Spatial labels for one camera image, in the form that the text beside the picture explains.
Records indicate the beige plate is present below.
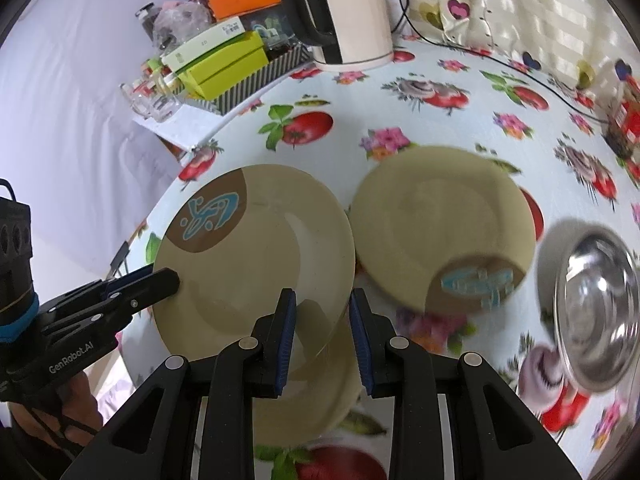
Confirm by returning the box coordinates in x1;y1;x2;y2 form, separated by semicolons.
349;146;536;315
153;165;355;370
253;299;361;448

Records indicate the stainless steel bowl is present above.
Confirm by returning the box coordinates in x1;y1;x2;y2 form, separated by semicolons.
553;226;639;393

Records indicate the person's left hand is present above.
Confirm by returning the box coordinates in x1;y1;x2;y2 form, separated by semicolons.
8;372;104;453

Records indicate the white side shelf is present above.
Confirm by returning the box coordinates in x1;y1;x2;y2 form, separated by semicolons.
131;98;237;154

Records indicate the clear glass cup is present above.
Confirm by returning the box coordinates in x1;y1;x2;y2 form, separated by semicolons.
119;79;181;122

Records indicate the white flat box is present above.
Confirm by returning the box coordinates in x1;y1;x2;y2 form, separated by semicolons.
160;16;245;73

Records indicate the lime green box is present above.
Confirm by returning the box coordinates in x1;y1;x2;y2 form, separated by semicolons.
177;32;269;101

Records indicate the crumpled plastic bag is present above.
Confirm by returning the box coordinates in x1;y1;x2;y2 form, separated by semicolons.
152;1;213;54

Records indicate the floral vinyl tablecloth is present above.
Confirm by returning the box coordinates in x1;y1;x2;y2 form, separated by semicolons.
120;41;639;479

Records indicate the dark glass jar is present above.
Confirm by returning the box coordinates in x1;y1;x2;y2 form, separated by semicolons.
136;2;160;40

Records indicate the striped tray box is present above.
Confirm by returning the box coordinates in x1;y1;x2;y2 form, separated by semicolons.
178;44;311;116

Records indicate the red-lidded sauce jar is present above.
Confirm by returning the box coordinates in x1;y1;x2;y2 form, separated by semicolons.
604;76;640;159

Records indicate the electric kettle white black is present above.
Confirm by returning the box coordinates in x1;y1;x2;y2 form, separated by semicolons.
281;0;394;73

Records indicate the cream heart-pattern curtain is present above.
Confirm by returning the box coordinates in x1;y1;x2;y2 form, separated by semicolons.
400;0;639;124

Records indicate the black power cable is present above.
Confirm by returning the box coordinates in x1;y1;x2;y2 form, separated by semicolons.
389;0;609;125

